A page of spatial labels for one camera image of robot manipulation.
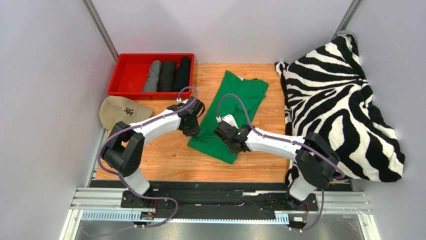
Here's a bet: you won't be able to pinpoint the black rolled t-shirt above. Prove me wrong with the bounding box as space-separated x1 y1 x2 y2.
171 56 191 92

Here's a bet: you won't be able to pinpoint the right aluminium frame post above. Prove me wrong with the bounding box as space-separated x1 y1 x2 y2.
333 0 363 38

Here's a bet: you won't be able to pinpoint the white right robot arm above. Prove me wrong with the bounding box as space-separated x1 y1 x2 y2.
213 115 341 202

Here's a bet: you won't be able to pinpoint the left aluminium frame post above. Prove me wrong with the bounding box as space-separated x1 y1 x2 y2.
82 0 119 63

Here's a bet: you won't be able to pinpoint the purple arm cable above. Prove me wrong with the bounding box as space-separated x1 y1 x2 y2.
97 86 200 229
216 93 346 233

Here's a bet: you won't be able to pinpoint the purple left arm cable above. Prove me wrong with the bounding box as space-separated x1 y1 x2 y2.
97 86 200 229

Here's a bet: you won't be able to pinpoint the green t-shirt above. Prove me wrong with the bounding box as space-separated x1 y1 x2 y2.
188 70 269 164

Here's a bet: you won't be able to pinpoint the beige baseball cap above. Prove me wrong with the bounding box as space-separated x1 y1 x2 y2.
98 95 154 130

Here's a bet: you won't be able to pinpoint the dark grey rolled t-shirt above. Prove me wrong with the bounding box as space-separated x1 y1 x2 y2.
157 60 177 92

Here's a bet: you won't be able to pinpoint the red plastic bin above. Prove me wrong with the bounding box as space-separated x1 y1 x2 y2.
107 53 195 101

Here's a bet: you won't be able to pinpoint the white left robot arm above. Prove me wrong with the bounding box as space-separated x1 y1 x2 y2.
98 96 205 196

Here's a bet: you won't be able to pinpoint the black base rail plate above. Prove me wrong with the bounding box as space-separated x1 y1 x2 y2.
120 181 321 220

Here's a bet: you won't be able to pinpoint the aluminium frame post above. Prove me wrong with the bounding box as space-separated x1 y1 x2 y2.
82 0 119 63
333 0 363 38

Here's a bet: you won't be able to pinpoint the zebra print blanket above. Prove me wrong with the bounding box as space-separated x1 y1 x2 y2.
274 34 406 183

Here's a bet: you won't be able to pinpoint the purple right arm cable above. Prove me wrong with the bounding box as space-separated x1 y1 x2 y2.
216 93 346 233

